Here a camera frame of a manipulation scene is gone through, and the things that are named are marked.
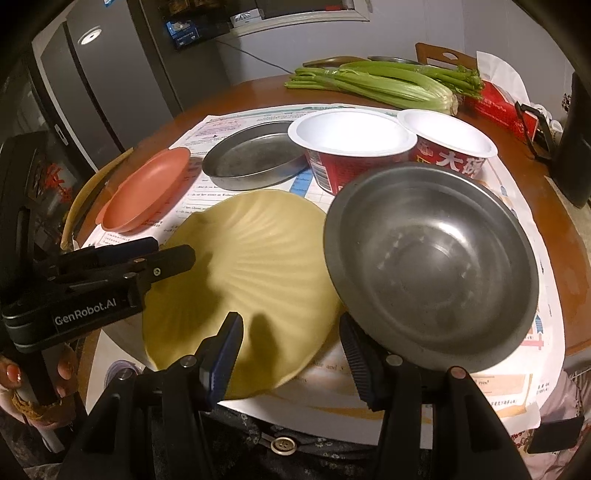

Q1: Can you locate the brown woven wrist strap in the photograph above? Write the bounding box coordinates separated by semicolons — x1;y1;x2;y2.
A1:
11;391;66;418

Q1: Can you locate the yellow curved chair back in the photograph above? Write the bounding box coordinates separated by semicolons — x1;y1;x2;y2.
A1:
60;148;134;251

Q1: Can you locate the grey refrigerator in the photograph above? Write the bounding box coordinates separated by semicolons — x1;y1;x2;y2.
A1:
32;0;222;171

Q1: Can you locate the yellow ribbed plate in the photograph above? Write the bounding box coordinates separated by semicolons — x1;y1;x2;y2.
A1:
142;189;345;401

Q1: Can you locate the dark tall appliance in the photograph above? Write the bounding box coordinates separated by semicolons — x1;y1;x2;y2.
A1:
556;71;591;208

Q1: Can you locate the small red paper bowl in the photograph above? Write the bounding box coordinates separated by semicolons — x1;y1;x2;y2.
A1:
397;109;499;178

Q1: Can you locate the large steel bowl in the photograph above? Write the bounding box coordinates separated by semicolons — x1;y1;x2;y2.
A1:
323;162;540;371

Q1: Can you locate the printed newspaper sheet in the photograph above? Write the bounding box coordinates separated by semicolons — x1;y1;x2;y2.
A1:
88;166;566;446
85;104;402;250

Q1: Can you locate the blue box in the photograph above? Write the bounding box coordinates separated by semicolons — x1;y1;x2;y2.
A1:
166;21;202;49

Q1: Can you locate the person's left hand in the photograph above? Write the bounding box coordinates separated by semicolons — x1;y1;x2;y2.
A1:
0;346;80;426

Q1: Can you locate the dark glass cabinet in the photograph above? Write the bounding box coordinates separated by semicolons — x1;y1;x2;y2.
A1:
0;55;98;241

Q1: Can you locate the brown wooden chair back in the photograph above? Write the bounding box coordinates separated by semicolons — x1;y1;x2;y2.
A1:
414;42;476;70

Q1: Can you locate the black loop handle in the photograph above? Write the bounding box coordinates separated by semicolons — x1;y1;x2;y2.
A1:
515;102;556;160

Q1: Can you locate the red paper cutting decoration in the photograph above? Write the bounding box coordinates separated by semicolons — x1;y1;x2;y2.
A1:
37;161;77;208

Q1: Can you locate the white framed wall niche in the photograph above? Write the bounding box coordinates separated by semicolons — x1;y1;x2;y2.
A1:
161;0;371;49

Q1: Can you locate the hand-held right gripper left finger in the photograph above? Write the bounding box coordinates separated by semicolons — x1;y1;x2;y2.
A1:
60;312;245;480

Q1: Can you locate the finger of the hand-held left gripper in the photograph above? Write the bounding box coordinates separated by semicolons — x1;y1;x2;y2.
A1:
34;237;159;278
65;244;197;300

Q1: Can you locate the wide red paper bowl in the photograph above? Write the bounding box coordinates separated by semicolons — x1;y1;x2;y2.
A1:
287;110;417;195

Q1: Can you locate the steel pan plate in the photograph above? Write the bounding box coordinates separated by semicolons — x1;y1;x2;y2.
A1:
202;121;309;191

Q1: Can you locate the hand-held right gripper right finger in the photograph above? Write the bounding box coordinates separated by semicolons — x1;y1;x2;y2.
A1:
338;314;532;480

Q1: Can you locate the green celery bunch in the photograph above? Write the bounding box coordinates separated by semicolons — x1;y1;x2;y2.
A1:
284;60;485;116

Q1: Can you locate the red tissue box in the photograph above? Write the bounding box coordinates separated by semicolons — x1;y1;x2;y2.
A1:
464;78;546;141

